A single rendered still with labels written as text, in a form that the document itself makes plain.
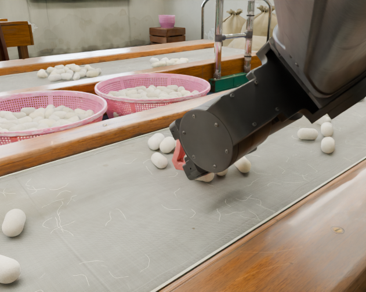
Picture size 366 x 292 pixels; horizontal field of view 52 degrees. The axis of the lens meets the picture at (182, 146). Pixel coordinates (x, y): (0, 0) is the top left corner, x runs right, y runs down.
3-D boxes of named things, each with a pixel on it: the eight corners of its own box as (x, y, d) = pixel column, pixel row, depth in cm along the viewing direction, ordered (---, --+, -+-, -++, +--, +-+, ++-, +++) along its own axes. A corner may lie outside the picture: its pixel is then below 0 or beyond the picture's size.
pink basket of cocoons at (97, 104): (136, 142, 78) (134, 99, 75) (39, 201, 56) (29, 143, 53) (42, 124, 89) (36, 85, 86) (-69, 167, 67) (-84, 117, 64)
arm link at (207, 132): (385, 81, 30) (318, 1, 31) (325, 134, 23) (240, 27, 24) (286, 148, 39) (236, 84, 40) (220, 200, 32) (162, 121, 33)
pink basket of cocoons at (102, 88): (232, 124, 89) (234, 85, 86) (142, 154, 73) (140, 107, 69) (162, 102, 108) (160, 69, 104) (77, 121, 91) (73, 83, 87)
